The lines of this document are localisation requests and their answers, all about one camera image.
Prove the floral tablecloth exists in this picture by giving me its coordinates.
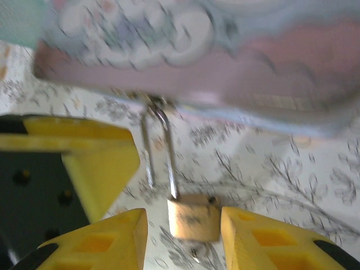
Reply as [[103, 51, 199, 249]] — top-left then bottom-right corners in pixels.
[[0, 39, 360, 270]]

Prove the brass padlock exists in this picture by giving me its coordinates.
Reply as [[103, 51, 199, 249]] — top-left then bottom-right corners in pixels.
[[140, 103, 222, 243]]

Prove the teal translucent container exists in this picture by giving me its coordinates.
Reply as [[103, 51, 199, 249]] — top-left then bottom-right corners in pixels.
[[0, 0, 54, 48]]

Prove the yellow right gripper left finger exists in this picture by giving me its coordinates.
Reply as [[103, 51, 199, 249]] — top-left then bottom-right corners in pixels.
[[16, 208, 149, 270]]

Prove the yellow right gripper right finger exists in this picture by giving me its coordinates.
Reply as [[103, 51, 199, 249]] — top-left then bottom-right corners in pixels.
[[220, 206, 360, 270]]

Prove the pastel printed box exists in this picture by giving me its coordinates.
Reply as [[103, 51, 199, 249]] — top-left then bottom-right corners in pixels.
[[33, 0, 360, 139]]

